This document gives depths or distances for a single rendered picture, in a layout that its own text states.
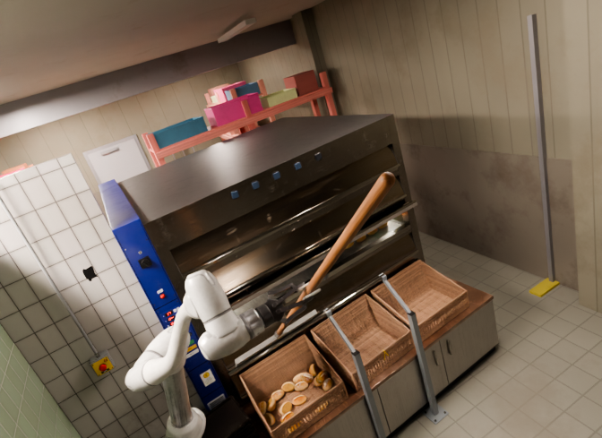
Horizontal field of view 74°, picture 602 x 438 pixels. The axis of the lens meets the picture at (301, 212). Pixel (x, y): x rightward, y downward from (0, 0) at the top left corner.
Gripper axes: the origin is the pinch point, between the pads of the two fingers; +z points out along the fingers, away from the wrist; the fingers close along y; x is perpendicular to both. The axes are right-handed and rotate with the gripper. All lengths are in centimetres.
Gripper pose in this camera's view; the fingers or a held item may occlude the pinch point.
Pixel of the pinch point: (308, 289)
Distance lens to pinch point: 145.8
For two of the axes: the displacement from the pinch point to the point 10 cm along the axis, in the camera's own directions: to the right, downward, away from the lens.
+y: 5.2, 8.0, -2.9
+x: 1.7, -4.3, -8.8
